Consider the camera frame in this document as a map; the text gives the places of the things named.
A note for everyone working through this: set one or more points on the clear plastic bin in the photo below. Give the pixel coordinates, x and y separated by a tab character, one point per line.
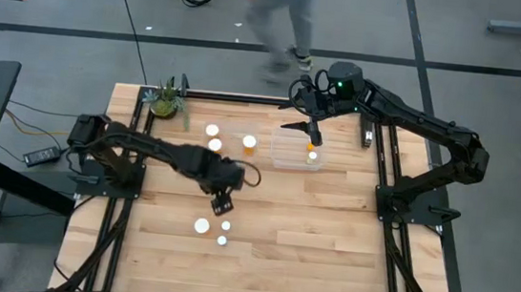
288	156
231	156

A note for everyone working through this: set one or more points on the large orange bottle red mark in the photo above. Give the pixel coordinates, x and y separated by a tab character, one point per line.
215	144

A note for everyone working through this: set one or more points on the black power adapter brick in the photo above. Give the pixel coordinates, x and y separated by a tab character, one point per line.
41	156

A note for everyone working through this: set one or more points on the green potted succulent plant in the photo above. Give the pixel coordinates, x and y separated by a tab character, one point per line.
164	105

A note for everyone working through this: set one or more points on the clear blue bottle pink pills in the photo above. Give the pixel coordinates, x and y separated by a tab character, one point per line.
221	240

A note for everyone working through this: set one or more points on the black aluminium station frame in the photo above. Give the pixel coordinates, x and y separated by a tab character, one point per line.
227	97

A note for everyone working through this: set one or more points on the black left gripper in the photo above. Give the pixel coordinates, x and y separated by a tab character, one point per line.
222	202

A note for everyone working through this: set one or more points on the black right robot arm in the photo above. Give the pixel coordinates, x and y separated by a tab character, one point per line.
416	118

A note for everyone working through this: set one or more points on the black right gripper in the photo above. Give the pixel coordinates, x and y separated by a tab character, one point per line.
319	106

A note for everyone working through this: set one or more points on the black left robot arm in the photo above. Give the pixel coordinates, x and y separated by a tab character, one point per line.
155	148

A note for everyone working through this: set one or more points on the pale yellow bottle white pills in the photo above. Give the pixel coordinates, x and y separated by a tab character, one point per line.
225	225

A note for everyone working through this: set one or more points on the black device white stripe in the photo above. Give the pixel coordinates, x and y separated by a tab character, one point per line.
366	130

